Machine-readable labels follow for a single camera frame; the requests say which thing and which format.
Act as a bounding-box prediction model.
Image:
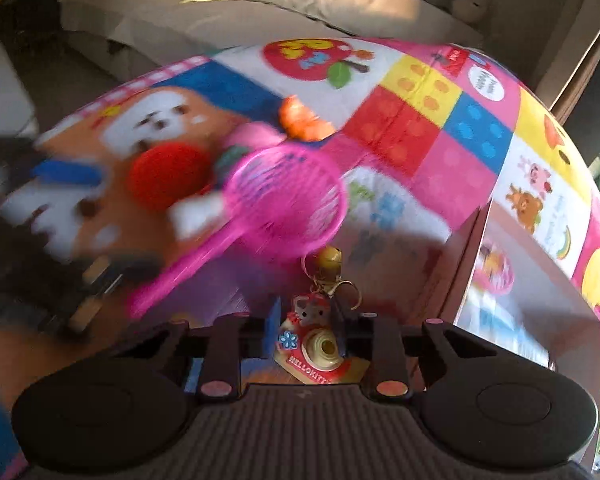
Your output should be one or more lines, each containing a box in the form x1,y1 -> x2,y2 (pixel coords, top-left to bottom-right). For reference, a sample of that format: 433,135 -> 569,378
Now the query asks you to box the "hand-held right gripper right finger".
330,300 -> 486,401

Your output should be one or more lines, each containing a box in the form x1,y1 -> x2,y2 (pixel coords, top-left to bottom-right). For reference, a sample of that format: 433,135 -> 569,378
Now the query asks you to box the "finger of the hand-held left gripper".
0,135 -> 105,188

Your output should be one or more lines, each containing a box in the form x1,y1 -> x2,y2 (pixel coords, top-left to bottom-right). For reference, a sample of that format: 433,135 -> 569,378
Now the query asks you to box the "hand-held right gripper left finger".
112,297 -> 281,401

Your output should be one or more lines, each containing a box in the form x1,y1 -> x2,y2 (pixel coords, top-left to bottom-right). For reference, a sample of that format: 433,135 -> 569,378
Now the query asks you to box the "red cat camera keychain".
272,245 -> 376,386

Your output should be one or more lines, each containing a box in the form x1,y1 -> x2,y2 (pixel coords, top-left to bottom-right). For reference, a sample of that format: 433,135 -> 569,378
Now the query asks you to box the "red plastic bowl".
129,141 -> 212,212

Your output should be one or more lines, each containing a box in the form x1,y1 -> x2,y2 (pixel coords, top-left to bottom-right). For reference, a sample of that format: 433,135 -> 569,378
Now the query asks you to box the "pink cardboard box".
442,202 -> 600,411

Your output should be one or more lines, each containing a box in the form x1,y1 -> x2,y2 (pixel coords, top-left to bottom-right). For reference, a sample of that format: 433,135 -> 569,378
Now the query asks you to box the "pink plastic net scoop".
129,142 -> 349,319

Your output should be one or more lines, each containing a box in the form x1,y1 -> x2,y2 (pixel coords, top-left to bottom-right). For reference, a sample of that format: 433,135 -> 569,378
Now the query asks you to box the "dark green toy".
214,144 -> 248,173

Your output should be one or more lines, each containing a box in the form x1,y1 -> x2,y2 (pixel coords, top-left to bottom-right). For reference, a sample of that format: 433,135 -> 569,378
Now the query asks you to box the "orange toy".
279,95 -> 337,142

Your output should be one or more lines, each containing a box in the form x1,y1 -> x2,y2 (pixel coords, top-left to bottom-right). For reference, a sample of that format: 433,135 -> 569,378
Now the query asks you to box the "colourful printed play mat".
0,36 -> 600,480

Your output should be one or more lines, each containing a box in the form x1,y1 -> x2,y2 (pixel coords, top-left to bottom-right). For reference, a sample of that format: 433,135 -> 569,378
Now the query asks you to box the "white plush toy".
450,0 -> 490,24

